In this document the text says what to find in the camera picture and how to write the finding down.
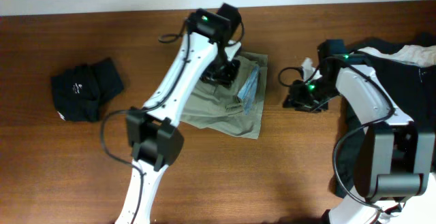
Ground black garment in pile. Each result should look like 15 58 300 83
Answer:
338 33 435 191

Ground white garment in pile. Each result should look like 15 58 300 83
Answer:
359 45 435 67

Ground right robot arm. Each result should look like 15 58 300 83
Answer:
283 39 435 223

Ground khaki shorts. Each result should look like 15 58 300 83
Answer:
181 52 268 140

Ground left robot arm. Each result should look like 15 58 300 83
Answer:
116 3 244 223

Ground black folded garment left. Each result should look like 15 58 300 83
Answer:
50 58 124 122

